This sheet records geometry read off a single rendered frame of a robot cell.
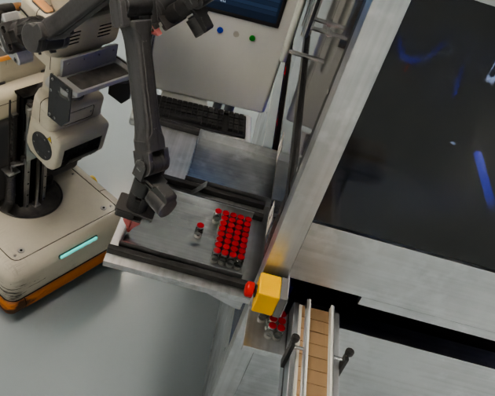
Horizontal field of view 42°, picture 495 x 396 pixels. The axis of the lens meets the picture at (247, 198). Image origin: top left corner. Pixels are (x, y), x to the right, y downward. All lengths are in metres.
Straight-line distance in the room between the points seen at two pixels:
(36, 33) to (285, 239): 0.85
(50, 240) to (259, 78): 1.01
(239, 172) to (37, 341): 1.06
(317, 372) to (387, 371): 0.37
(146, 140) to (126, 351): 1.24
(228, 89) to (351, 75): 1.27
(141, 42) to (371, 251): 0.73
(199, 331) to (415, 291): 1.29
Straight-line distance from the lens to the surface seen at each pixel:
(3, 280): 2.51
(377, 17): 1.23
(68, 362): 2.59
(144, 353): 2.63
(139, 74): 1.55
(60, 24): 1.77
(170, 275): 1.72
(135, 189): 1.65
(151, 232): 1.82
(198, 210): 1.91
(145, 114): 1.56
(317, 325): 1.67
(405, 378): 1.94
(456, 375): 1.94
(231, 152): 2.17
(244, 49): 2.42
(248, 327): 1.67
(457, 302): 1.70
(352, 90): 1.29
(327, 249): 1.55
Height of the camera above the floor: 2.16
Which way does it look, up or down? 40 degrees down
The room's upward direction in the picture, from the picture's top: 19 degrees clockwise
